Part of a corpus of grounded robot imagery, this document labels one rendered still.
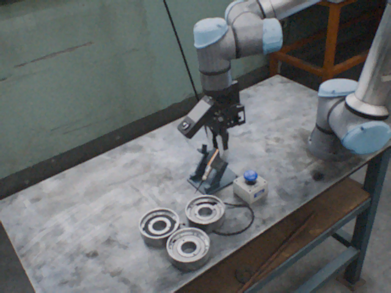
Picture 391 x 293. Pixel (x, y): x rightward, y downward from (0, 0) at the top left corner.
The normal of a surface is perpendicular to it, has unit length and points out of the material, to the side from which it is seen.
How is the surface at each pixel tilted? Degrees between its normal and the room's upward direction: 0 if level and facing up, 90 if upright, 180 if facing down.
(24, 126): 90
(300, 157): 0
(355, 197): 0
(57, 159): 90
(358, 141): 98
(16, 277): 0
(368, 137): 98
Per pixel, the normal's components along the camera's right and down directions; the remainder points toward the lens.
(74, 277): -0.07, -0.81
